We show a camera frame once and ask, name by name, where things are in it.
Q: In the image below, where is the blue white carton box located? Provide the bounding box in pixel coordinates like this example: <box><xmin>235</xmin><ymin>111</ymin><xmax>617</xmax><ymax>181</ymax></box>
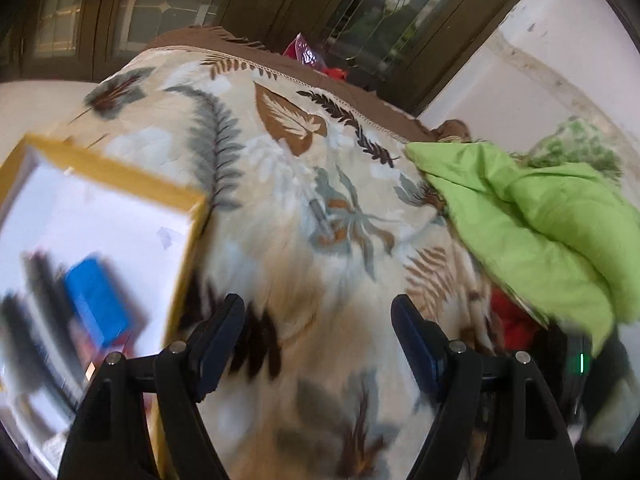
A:
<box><xmin>63</xmin><ymin>254</ymin><xmax>136</xmax><ymax>347</ymax></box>

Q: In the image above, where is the black white marker pen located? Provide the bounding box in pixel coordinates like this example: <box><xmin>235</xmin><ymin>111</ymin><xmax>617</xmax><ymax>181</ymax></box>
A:
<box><xmin>21</xmin><ymin>252</ymin><xmax>86</xmax><ymax>398</ymax></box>

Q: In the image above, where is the black ballpoint pen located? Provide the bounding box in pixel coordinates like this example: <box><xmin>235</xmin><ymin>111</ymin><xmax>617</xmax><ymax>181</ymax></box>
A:
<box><xmin>1</xmin><ymin>295</ymin><xmax>75</xmax><ymax>417</ymax></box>

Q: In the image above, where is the red cloth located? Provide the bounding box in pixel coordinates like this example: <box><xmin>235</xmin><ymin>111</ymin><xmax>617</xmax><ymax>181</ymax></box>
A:
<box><xmin>490</xmin><ymin>286</ymin><xmax>540</xmax><ymax>352</ymax></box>

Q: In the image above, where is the green quilt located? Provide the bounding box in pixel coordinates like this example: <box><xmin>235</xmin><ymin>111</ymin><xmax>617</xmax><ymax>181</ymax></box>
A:
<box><xmin>406</xmin><ymin>142</ymin><xmax>639</xmax><ymax>353</ymax></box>

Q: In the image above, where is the yellow cardboard tray box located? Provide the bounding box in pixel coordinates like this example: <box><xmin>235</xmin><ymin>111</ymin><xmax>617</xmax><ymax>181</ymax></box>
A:
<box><xmin>1</xmin><ymin>136</ymin><xmax>204</xmax><ymax>479</ymax></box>

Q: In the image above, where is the green patterned pillow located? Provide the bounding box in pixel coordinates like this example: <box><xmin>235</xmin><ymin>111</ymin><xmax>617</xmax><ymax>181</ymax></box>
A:
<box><xmin>522</xmin><ymin>117</ymin><xmax>623</xmax><ymax>185</ymax></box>

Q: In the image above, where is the leaf pattern blanket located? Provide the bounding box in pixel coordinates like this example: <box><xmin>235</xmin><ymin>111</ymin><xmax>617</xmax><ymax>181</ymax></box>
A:
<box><xmin>53</xmin><ymin>27</ymin><xmax>491</xmax><ymax>479</ymax></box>

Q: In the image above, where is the wooden glass door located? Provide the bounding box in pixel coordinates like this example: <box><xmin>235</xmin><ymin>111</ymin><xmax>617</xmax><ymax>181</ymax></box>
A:
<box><xmin>6</xmin><ymin>0</ymin><xmax>518</xmax><ymax>113</ymax></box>

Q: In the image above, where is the pink plastic bag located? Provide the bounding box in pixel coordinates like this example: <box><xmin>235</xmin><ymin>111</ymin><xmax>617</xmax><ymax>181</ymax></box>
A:
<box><xmin>282</xmin><ymin>34</ymin><xmax>347</xmax><ymax>80</ymax></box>

